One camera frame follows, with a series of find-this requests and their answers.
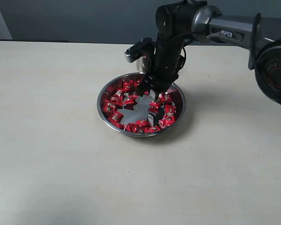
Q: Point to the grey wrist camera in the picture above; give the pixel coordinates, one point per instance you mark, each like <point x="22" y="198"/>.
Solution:
<point x="145" y="47"/>

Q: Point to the red wrapped candy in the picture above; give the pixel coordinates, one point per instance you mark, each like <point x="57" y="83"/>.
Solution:
<point x="108" y="107"/>
<point x="166" y="98"/>
<point x="152" y="129"/>
<point x="170" y="112"/>
<point x="166" y="122"/>
<point x="116" y="117"/>

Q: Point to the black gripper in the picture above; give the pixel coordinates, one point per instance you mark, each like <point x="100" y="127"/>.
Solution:
<point x="164" y="69"/>

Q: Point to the small stainless steel cup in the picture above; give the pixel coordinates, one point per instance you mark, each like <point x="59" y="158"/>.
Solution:
<point x="143" y="64"/>

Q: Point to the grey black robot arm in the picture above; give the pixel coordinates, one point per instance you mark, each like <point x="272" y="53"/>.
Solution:
<point x="200" y="22"/>

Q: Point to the round stainless steel plate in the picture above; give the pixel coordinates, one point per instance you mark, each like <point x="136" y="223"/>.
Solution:
<point x="139" y="112"/>

